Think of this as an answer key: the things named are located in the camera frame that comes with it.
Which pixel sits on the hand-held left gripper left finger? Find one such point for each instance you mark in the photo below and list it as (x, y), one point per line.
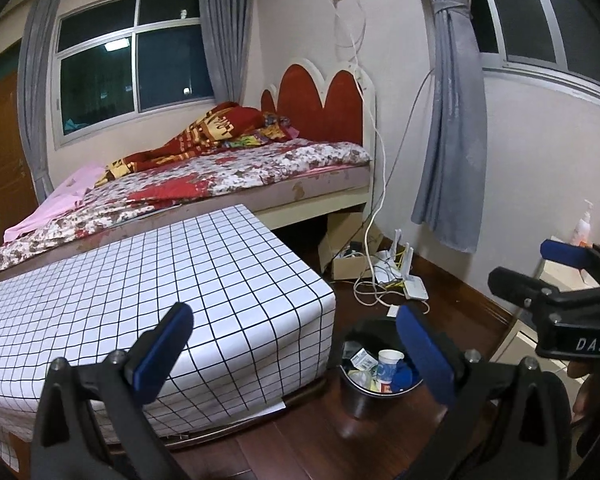
(162, 347)

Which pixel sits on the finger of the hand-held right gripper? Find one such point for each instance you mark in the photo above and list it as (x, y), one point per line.
(520, 287)
(565, 252)

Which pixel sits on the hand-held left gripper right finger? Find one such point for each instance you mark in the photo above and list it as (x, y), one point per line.
(425, 355)

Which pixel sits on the blue paper cup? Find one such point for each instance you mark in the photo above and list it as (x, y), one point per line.
(390, 362)

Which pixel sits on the black trash bin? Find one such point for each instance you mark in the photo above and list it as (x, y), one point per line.
(352, 400)

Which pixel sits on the person's right hand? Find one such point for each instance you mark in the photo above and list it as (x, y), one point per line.
(580, 370)

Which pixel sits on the pump lotion bottle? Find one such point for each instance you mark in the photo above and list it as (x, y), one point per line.
(582, 230)

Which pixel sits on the white cabinet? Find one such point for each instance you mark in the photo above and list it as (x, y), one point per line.
(515, 345)

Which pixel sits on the white checkered tablecloth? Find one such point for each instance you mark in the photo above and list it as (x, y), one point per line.
(155, 280)

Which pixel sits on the grey tied curtain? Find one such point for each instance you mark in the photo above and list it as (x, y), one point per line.
(450, 160)

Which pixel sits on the cardboard box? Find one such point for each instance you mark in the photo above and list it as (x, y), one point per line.
(340, 230)

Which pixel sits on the pink cloth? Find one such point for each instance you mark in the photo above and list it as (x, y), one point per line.
(65, 200)

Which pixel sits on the floral quilt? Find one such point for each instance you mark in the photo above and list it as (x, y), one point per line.
(260, 170)

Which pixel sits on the red patterned blanket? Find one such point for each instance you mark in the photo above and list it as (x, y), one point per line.
(205, 132)

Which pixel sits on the side window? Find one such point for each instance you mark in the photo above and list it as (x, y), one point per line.
(525, 10)

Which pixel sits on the brown wooden door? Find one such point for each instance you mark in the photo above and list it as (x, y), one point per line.
(0, 160)

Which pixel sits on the sliding window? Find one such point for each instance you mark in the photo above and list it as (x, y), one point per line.
(95, 85)

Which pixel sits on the red heart-shaped headboard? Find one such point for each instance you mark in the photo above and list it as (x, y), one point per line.
(305, 95)

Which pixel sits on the bed frame with mattress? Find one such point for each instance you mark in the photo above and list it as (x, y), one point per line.
(330, 187)

